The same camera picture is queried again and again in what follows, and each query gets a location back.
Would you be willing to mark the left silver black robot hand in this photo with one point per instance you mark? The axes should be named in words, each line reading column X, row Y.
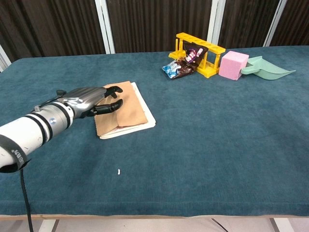
column 84, row 99

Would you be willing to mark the book with tan pages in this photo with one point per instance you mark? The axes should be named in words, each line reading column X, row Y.
column 131, row 108

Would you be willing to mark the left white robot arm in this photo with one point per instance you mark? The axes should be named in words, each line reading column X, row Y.
column 31, row 130

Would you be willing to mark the blue and brown snack bag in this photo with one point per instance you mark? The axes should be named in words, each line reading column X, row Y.
column 175, row 70

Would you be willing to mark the dark brown pleated curtain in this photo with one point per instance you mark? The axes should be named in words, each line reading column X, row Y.
column 157, row 24

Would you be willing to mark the dark teal table cloth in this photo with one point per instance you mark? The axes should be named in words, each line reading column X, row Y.
column 193, row 145

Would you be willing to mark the purple and dark snack bag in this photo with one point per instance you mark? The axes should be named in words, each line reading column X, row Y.
column 194, row 54

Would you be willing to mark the yellow test tube rack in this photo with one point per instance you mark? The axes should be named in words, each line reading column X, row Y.
column 210, row 65

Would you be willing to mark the white table leg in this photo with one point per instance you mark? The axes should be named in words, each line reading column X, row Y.
column 49, row 226
column 280, row 226

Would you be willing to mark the pink foam cube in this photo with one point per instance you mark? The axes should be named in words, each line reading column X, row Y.
column 233, row 65

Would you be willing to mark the mint green dustpan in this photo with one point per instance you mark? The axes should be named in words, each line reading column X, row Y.
column 268, row 72

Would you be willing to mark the white frame post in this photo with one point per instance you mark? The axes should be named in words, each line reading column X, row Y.
column 216, row 21
column 4, row 59
column 275, row 23
column 105, row 26

